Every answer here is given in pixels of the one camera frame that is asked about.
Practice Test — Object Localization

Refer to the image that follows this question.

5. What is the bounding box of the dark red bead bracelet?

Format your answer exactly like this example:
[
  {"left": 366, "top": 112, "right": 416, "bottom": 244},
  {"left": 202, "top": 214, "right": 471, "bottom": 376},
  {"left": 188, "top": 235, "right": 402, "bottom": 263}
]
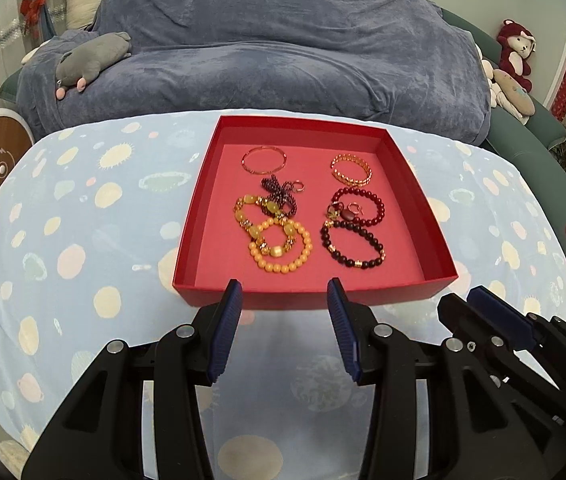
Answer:
[{"left": 330, "top": 186, "right": 385, "bottom": 228}]

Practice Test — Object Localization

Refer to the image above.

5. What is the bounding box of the green sofa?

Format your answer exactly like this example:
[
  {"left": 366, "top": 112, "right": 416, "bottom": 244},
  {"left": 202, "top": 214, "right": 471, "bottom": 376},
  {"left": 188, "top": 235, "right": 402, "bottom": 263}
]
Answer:
[{"left": 440, "top": 7, "right": 566, "bottom": 241}]

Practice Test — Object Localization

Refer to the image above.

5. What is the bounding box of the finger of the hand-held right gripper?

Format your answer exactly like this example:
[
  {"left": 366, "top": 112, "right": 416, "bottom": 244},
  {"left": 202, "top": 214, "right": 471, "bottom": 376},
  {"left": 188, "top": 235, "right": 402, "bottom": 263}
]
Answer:
[
  {"left": 467, "top": 285, "right": 566, "bottom": 384},
  {"left": 437, "top": 293, "right": 565, "bottom": 412}
]

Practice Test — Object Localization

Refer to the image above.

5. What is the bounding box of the gold chain bracelet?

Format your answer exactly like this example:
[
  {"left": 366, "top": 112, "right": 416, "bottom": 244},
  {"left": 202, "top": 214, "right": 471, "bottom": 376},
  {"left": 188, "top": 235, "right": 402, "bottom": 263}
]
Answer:
[{"left": 330, "top": 153, "right": 375, "bottom": 186}]

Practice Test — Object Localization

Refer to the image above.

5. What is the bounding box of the red plush monkey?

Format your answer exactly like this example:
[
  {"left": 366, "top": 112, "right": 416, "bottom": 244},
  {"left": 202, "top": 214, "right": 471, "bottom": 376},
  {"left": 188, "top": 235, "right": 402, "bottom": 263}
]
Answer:
[{"left": 496, "top": 19, "right": 536, "bottom": 92}]

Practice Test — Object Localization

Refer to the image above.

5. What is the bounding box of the red curtain bow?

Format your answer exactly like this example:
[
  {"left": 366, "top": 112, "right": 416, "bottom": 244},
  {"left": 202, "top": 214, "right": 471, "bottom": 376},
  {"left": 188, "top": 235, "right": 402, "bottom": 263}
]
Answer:
[{"left": 19, "top": 0, "right": 48, "bottom": 36}]

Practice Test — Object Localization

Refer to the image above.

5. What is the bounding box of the purple bead bracelet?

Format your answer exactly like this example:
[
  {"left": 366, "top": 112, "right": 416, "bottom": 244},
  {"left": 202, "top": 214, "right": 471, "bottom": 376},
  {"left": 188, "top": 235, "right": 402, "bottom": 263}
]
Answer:
[{"left": 260, "top": 176, "right": 299, "bottom": 211}]

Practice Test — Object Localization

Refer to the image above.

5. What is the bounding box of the black bead bracelet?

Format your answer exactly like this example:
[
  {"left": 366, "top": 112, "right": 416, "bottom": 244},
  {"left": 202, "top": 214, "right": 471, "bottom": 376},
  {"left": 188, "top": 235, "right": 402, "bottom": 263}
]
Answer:
[{"left": 320, "top": 220, "right": 386, "bottom": 271}]

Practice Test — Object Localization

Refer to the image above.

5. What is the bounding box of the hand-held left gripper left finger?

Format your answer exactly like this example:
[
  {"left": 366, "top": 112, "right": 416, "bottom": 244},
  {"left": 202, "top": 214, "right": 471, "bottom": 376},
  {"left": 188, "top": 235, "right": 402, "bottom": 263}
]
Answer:
[{"left": 22, "top": 279, "right": 244, "bottom": 480}]

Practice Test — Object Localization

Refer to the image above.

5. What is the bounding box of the yellow jade charm bracelet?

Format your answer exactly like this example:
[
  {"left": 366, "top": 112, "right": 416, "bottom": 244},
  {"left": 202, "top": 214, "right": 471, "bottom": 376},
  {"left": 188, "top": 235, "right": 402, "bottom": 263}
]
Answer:
[{"left": 234, "top": 193, "right": 296, "bottom": 242}]

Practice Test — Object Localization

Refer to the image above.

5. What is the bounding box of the red cardboard box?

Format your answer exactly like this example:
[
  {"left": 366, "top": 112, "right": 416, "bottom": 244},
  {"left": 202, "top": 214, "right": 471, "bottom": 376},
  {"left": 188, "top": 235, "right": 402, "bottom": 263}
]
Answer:
[{"left": 172, "top": 115, "right": 459, "bottom": 311}]

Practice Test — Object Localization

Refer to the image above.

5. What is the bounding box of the yellow bead bracelet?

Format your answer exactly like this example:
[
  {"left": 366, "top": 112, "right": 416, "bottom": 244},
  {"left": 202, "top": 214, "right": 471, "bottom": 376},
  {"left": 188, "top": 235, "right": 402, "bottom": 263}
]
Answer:
[{"left": 248, "top": 217, "right": 313, "bottom": 275}]

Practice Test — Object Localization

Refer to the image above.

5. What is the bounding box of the blue-grey sofa cover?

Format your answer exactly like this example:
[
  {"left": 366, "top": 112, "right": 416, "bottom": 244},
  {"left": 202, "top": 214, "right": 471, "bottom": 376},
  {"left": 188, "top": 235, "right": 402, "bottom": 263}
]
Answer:
[{"left": 15, "top": 0, "right": 493, "bottom": 147}]

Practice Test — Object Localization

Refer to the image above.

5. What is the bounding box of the thin red gold bangle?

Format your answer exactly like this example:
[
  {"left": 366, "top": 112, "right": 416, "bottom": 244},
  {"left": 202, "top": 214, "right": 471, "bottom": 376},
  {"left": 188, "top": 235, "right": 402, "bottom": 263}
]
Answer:
[{"left": 241, "top": 146, "right": 288, "bottom": 176}]

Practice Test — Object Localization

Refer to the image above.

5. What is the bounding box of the grey plush mouse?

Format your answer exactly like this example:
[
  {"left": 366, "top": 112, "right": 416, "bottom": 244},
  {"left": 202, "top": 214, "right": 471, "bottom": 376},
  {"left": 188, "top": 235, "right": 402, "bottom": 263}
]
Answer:
[{"left": 54, "top": 31, "right": 132, "bottom": 100}]

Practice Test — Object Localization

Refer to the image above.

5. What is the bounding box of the beige plush toy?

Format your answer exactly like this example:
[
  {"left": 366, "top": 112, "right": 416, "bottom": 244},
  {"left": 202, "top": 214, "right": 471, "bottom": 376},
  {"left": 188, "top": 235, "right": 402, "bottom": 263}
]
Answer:
[{"left": 480, "top": 57, "right": 536, "bottom": 126}]

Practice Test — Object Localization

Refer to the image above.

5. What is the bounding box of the planet print tablecloth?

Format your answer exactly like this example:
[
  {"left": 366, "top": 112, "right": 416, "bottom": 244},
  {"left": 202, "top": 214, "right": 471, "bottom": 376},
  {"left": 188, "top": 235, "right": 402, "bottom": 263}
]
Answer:
[{"left": 0, "top": 109, "right": 566, "bottom": 480}]

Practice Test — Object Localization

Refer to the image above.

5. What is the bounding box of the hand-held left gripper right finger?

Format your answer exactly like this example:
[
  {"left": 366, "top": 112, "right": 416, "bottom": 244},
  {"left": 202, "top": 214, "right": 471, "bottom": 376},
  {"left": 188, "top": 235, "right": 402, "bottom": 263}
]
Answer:
[{"left": 327, "top": 278, "right": 566, "bottom": 480}]

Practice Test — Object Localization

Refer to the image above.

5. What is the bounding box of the blue curtain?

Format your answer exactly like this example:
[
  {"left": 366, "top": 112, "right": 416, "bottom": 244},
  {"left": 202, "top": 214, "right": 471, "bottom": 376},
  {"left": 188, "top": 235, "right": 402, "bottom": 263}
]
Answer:
[{"left": 33, "top": 0, "right": 64, "bottom": 41}]

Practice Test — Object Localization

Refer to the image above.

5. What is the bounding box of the cream fluffy rug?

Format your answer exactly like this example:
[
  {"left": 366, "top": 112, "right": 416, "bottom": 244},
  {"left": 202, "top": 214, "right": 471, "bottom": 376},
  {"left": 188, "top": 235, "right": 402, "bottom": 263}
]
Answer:
[{"left": 0, "top": 440, "right": 28, "bottom": 480}]

